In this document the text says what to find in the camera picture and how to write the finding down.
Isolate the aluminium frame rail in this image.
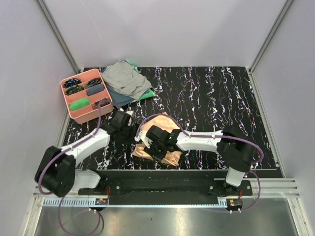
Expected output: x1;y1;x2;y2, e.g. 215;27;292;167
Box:
32;177;301;198

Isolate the peach satin napkin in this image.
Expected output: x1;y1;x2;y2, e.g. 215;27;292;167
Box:
132;115;182;166

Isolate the dark brown item in tray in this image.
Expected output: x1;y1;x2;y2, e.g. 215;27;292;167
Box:
95;99;110;108

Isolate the grey item in tray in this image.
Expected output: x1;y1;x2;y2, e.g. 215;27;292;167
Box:
87;84;105;96

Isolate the aluminium frame post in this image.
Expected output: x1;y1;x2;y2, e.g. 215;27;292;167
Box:
35;0;80;73
248;0;295;74

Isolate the green item in tray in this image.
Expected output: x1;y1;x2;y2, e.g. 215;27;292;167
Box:
69;98;90;111

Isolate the left aluminium frame post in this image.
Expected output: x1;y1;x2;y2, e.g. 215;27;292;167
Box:
35;0;80;73

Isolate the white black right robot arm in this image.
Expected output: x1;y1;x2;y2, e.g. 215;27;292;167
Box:
139;125;256;195

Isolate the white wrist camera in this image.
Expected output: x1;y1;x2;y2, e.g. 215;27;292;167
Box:
126;111;135;126
134;130;153;148

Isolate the green folded cloth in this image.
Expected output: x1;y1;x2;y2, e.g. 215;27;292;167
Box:
125;60;154;101

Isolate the right aluminium frame post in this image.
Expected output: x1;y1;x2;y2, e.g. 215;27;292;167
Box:
248;0;295;74

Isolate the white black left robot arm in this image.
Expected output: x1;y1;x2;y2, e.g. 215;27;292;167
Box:
34;110;137;197

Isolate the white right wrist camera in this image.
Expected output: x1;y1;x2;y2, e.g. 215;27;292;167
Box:
134;130;153;148

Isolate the blue grey folded cloth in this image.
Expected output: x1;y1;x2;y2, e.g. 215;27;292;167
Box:
106;85;137;107

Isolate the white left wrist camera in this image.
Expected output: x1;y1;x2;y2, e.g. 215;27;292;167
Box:
126;111;135;126

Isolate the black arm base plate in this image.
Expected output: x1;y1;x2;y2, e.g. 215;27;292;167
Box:
78;170;253;206

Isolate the white slotted cable duct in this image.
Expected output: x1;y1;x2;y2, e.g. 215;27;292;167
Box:
43;197;243;207

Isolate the black marbled table mat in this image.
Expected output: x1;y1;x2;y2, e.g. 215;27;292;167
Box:
60;66;278;170

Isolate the pink compartment tray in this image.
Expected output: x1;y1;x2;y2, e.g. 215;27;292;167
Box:
60;68;114;124

